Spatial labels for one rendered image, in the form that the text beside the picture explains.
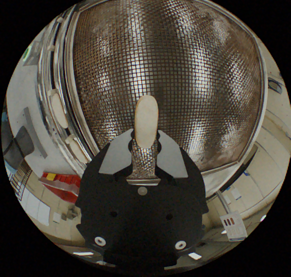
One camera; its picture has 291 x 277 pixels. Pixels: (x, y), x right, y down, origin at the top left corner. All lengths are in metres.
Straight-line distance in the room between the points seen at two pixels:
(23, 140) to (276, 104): 4.03
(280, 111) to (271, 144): 0.98
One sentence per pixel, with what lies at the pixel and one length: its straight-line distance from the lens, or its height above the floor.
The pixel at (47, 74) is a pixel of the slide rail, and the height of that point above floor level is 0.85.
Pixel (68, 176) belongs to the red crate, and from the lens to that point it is 0.57.
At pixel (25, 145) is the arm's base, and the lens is 0.55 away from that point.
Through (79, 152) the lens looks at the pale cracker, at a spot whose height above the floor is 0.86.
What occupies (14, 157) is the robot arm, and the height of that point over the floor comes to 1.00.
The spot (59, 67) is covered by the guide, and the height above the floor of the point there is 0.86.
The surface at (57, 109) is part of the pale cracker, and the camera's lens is 0.27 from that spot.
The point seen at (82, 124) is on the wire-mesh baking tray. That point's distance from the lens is 0.19.
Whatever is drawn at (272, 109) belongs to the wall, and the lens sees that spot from 3.50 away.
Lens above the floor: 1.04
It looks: 60 degrees down
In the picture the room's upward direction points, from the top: 162 degrees clockwise
